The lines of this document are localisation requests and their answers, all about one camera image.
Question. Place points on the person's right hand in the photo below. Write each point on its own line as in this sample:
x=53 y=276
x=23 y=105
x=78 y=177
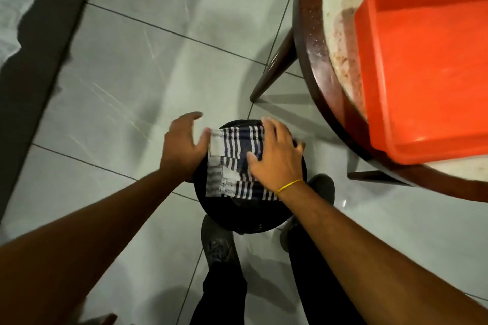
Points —
x=280 y=163

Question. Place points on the person's left hand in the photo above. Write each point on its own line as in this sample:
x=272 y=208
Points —
x=179 y=149

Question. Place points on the person's right thumb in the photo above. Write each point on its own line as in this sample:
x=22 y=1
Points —
x=254 y=163

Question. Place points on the person's left thumb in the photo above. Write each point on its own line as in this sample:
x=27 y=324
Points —
x=202 y=142

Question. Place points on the person's right middle finger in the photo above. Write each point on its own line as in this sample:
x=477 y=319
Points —
x=282 y=133

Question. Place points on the blue white striped cloth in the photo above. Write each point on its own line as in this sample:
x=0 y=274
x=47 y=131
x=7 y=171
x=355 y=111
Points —
x=230 y=163

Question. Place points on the person's right forearm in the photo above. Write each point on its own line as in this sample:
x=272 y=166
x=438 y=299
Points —
x=366 y=260

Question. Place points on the person's left forearm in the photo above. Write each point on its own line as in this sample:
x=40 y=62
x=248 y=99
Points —
x=87 y=244

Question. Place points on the yellow wrist band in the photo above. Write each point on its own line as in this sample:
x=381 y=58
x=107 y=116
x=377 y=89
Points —
x=288 y=185

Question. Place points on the black round stool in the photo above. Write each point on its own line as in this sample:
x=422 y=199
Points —
x=244 y=214

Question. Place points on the round wooden table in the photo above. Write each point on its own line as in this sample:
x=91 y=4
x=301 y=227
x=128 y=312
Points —
x=309 y=50

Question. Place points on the grey left shoe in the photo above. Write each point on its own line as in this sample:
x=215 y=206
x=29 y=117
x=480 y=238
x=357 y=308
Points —
x=218 y=243

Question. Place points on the black trousers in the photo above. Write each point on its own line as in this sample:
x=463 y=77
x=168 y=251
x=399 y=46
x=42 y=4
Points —
x=223 y=298

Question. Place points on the orange plastic tub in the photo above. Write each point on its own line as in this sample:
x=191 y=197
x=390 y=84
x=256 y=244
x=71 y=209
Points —
x=430 y=69

